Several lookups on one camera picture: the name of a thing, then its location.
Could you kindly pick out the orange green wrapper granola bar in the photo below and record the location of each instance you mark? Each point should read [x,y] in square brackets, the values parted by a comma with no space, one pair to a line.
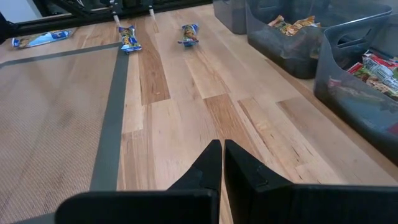
[306,22]

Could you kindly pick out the yellow snack packets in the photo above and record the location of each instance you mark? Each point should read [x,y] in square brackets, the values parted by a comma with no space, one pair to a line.
[281,25]

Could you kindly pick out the black-bordered silicone baking mat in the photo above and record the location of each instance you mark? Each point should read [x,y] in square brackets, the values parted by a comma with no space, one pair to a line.
[46,124]

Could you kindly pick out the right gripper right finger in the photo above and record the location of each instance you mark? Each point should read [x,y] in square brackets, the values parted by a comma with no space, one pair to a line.
[273,205]

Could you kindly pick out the blue wrapper granola bar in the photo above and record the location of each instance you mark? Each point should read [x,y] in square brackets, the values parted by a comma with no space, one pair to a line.
[130,40]
[189,34]
[40,38]

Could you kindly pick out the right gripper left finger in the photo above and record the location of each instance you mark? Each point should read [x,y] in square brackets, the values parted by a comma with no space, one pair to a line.
[174,207]

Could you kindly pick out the translucent grey plastic bin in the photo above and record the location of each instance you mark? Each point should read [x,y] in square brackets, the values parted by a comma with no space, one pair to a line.
[286,53]
[231,15]
[348,109]

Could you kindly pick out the black metal table frame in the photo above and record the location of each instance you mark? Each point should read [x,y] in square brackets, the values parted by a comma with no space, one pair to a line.
[93,12]

